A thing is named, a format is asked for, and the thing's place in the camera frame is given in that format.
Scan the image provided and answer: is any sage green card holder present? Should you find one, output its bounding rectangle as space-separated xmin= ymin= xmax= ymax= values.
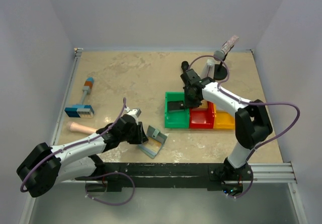
xmin=138 ymin=125 xmax=168 ymax=159

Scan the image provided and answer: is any black VIP card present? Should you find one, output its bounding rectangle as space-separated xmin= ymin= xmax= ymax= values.
xmin=167 ymin=101 xmax=186 ymax=113

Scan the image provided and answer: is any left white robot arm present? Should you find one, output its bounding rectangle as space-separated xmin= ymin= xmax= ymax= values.
xmin=16 ymin=114 xmax=148 ymax=197

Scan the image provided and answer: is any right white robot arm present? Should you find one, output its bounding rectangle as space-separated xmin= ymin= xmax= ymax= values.
xmin=180 ymin=69 xmax=273 ymax=169

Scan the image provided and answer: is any orange card in red bin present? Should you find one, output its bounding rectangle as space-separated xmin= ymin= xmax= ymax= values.
xmin=199 ymin=100 xmax=208 ymax=109

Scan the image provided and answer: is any red plastic bin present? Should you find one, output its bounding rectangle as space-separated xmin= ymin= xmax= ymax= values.
xmin=189 ymin=102 xmax=214 ymax=129

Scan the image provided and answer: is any green plastic bin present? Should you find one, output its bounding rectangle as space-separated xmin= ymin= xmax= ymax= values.
xmin=164 ymin=92 xmax=190 ymax=129

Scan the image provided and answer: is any white metronome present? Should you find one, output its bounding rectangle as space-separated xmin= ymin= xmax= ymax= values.
xmin=200 ymin=59 xmax=215 ymax=79

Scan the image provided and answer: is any black handheld microphone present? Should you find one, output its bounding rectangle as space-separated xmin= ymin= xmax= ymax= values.
xmin=181 ymin=61 xmax=190 ymax=73

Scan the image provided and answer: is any yellow plastic bin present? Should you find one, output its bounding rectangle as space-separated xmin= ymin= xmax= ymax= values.
xmin=213 ymin=104 xmax=235 ymax=130

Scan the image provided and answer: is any blue toy block hammer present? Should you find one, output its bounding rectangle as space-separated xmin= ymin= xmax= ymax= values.
xmin=64 ymin=77 xmax=95 ymax=118

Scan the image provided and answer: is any silver microphone on stand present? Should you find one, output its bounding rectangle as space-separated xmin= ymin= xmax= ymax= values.
xmin=214 ymin=35 xmax=239 ymax=60

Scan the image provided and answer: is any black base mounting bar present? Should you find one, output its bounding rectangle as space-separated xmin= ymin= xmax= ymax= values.
xmin=74 ymin=162 xmax=255 ymax=192

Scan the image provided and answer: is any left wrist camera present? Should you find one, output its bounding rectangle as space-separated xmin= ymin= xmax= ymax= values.
xmin=125 ymin=107 xmax=141 ymax=122

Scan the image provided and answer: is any beige wooden handle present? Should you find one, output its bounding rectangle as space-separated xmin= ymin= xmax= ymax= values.
xmin=67 ymin=122 xmax=97 ymax=135

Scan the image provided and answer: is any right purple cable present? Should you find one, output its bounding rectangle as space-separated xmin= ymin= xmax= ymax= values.
xmin=187 ymin=55 xmax=301 ymax=199

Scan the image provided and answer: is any aluminium frame rail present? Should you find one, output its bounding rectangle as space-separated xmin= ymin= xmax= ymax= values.
xmin=49 ymin=48 xmax=84 ymax=145

